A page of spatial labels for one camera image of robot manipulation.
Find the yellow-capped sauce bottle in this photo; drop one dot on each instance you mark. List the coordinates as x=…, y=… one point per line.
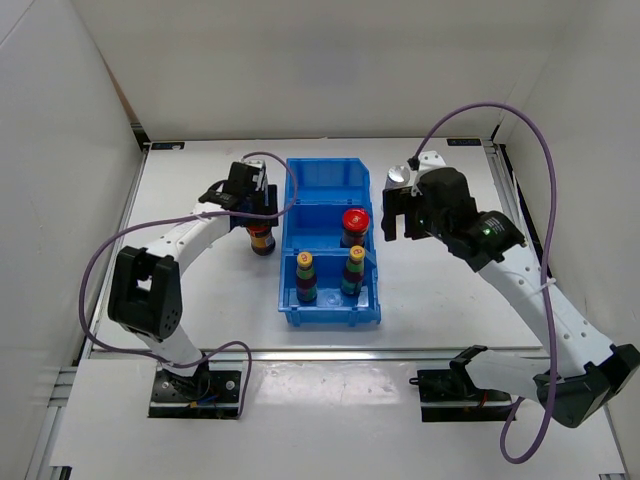
x=306, y=279
x=353, y=273

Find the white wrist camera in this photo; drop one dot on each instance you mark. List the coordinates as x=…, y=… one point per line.
x=426, y=161
x=257, y=173

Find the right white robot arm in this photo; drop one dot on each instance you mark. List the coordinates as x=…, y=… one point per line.
x=585, y=370

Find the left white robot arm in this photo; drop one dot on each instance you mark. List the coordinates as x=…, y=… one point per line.
x=146, y=294

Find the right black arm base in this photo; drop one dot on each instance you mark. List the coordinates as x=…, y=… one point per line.
x=447, y=396

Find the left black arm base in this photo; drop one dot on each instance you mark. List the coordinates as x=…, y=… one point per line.
x=214, y=392

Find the blue three-compartment plastic bin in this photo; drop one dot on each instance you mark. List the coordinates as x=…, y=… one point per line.
x=323, y=190

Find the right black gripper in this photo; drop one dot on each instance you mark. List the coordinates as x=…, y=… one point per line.
x=397, y=202

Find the red-lidded sauce jar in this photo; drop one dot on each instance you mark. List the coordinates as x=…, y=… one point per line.
x=262, y=240
x=355, y=222

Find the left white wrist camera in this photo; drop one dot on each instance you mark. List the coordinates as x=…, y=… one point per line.
x=257, y=173

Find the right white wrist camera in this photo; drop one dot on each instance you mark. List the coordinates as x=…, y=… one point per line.
x=426, y=161

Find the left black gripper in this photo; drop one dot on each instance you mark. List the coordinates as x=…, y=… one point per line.
x=271, y=199

